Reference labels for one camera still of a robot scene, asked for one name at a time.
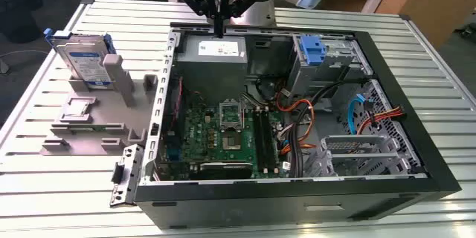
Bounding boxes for black graphics card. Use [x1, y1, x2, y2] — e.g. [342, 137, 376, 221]
[188, 162, 253, 181]

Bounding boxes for grey power supply unit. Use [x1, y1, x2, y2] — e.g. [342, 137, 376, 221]
[174, 35, 249, 105]

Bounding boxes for orange wire bundle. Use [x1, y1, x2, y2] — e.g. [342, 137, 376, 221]
[277, 98, 317, 155]

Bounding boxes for metal disk bay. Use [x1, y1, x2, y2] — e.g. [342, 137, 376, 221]
[313, 134, 413, 177]

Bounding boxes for red orange power wire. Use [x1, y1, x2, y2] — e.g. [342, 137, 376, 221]
[356, 105, 409, 135]

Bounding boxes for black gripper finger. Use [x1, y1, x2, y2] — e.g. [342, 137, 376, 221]
[170, 0, 221, 39]
[220, 0, 261, 39]

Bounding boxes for CPU socket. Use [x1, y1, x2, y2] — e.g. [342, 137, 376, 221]
[221, 133, 246, 152]

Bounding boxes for hard disk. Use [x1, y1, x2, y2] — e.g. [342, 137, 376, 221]
[42, 28, 117, 91]

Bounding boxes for chair base with castors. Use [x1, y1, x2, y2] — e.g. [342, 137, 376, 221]
[460, 22, 476, 38]

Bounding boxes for grey parts rack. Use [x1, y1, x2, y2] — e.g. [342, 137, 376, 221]
[40, 54, 158, 157]

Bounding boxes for black open PC case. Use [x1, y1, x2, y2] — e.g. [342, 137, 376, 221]
[133, 22, 464, 230]

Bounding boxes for green motherboard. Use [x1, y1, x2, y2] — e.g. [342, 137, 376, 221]
[158, 101, 294, 180]

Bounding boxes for thick black cables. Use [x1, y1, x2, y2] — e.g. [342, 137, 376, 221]
[288, 77, 376, 178]

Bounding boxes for blue plastic drive latch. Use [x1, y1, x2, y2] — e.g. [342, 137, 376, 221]
[300, 36, 326, 66]

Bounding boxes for black RAM slot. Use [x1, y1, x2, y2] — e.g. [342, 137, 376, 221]
[253, 106, 269, 174]

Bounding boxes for metal socket cover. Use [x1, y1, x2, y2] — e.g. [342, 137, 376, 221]
[217, 98, 246, 133]

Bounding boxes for metal drive cage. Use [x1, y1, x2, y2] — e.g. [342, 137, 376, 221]
[288, 35, 372, 99]

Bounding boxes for hinged metal case bracket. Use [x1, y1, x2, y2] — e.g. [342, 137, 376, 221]
[109, 143, 145, 208]

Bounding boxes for silver CPU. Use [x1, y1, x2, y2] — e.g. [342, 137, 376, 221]
[68, 100, 89, 116]

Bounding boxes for black office chair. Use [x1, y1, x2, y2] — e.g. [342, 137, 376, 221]
[0, 0, 44, 43]

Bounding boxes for blue data wire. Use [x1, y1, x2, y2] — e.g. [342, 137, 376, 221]
[348, 93, 372, 135]

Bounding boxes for green RAM stick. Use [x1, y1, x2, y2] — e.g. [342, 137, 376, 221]
[68, 126, 121, 133]

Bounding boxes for wooden cabinet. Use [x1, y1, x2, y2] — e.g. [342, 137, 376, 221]
[374, 0, 476, 51]

